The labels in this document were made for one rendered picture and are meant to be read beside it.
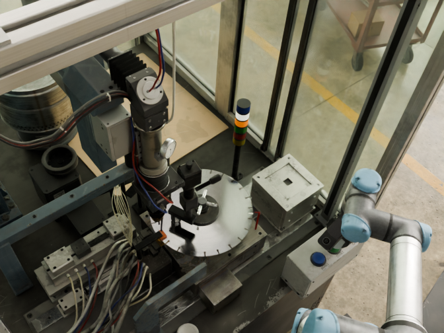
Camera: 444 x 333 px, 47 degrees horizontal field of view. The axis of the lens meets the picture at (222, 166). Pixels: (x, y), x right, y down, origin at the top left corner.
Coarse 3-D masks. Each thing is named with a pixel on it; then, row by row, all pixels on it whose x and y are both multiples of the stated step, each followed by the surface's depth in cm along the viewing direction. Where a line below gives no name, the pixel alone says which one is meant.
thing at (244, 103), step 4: (240, 100) 165; (244, 100) 166; (248, 100) 166; (240, 104) 164; (244, 104) 164; (248, 104) 165; (240, 108) 164; (244, 108) 164; (248, 108) 165; (240, 112) 165; (244, 112) 165; (248, 112) 166
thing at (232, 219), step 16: (208, 176) 172; (224, 176) 172; (176, 192) 167; (208, 192) 168; (224, 192) 168; (240, 192) 169; (224, 208) 164; (240, 208) 165; (160, 224) 160; (176, 224) 160; (208, 224) 161; (224, 224) 161; (240, 224) 161; (176, 240) 156; (192, 240) 157; (208, 240) 157; (224, 240) 157; (240, 240) 158
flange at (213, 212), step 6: (210, 198) 165; (192, 210) 162; (204, 210) 161; (210, 210) 162; (216, 210) 163; (198, 216) 161; (204, 216) 161; (210, 216) 161; (216, 216) 161; (198, 222) 160; (204, 222) 160; (210, 222) 160
